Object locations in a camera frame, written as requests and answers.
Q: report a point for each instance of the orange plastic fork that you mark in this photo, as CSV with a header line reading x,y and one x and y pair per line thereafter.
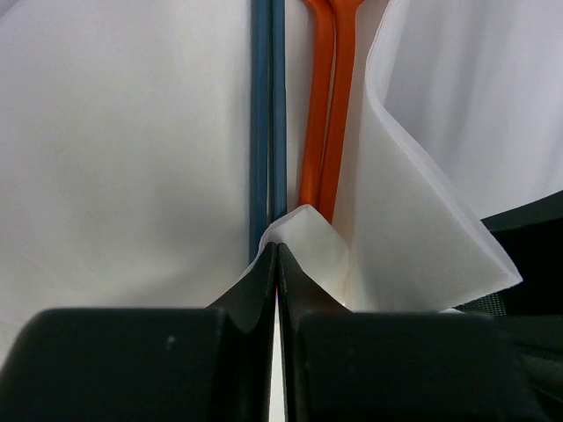
x,y
321,77

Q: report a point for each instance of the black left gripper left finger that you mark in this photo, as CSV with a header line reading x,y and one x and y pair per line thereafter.
x,y
161,364

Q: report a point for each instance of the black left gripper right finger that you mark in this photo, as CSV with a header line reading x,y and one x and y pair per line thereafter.
x,y
341,365

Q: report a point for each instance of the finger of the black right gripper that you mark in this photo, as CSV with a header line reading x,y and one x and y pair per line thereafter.
x,y
531,311

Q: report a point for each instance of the white paper napkin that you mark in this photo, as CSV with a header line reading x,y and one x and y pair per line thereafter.
x,y
125,151

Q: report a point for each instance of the orange plastic spoon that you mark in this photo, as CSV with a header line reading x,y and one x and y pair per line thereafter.
x,y
344,13

